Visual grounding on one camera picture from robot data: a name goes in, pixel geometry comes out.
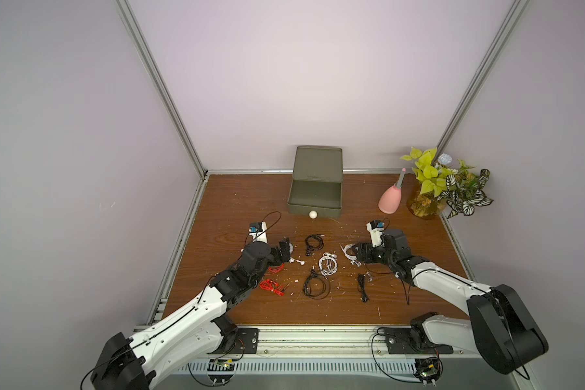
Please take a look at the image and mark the white earphones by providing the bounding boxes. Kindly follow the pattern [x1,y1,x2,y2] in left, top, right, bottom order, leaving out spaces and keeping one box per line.
[289,245,306,266]
[318,253,338,277]
[341,244,362,267]

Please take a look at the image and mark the olive green top drawer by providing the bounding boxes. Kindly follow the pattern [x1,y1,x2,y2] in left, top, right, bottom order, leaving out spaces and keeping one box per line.
[288,180,342,219]

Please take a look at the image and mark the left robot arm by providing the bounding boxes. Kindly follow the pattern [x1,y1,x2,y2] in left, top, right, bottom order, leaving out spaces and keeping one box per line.
[84,238,291,389]

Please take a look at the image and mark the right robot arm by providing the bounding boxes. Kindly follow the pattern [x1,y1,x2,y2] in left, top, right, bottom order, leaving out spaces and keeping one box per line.
[345,227,549,375]

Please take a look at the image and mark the red earphones upper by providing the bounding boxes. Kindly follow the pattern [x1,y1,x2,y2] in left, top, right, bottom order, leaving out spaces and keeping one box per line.
[266,264,284,276]

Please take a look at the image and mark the red earphones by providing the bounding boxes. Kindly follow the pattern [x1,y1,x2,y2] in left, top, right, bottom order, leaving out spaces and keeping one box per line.
[259,279,289,297]
[266,264,284,276]

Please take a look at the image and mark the black earphones right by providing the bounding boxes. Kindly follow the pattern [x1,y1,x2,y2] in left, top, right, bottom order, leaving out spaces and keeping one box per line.
[357,272,372,303]

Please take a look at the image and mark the black earphones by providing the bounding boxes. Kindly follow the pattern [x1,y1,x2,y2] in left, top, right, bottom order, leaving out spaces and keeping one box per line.
[357,272,372,303]
[305,234,324,257]
[302,269,331,300]

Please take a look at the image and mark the black earphones top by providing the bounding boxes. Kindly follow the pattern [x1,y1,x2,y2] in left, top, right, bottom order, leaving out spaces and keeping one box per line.
[305,234,324,257]

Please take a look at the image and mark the red earphones lower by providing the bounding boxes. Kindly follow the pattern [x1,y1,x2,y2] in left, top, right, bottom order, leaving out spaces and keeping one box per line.
[259,279,289,297]

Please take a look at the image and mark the black earphones bottom centre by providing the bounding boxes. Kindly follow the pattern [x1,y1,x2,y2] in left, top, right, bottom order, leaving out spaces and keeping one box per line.
[302,269,331,300]

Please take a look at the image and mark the three-tier drawer cabinet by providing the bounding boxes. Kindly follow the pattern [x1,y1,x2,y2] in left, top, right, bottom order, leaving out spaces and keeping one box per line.
[292,146,344,183]

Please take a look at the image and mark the pink vase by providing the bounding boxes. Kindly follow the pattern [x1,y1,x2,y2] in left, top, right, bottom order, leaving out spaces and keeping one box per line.
[378,168,406,215]

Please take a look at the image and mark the potted green plant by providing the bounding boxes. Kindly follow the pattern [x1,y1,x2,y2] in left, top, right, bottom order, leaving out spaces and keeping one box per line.
[401,147,493,219]

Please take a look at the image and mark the left controller board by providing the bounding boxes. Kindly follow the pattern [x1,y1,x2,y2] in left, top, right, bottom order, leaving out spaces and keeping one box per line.
[206,358,237,387]

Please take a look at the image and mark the controller board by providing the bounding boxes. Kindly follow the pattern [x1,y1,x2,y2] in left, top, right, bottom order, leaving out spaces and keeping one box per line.
[206,358,237,387]
[414,357,444,386]

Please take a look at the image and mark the right controller board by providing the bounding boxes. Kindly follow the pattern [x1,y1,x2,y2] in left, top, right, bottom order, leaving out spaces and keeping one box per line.
[414,357,444,386]

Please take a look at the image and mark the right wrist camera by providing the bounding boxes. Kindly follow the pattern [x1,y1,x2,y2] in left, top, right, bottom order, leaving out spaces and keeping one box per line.
[367,220,386,248]

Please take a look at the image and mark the aluminium mounting rail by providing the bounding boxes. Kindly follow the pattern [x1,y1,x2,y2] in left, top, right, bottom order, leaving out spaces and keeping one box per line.
[133,324,488,361]

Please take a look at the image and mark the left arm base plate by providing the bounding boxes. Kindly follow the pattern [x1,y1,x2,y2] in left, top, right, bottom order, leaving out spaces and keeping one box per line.
[210,328,259,356]

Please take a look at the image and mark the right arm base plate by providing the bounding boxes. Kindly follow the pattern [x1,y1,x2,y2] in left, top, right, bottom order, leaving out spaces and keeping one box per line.
[378,327,454,355]

